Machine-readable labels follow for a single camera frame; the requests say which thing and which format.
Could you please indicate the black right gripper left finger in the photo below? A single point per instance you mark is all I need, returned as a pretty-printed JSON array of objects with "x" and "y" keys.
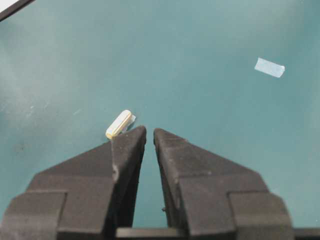
[{"x": 86, "y": 197}]

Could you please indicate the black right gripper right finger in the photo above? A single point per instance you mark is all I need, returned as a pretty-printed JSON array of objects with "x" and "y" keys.
[{"x": 214, "y": 198}]

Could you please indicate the tape marker lower left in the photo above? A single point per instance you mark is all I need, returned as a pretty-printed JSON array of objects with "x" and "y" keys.
[{"x": 269, "y": 68}]

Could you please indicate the black metal frame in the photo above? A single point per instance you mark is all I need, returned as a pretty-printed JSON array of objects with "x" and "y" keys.
[{"x": 10, "y": 7}]

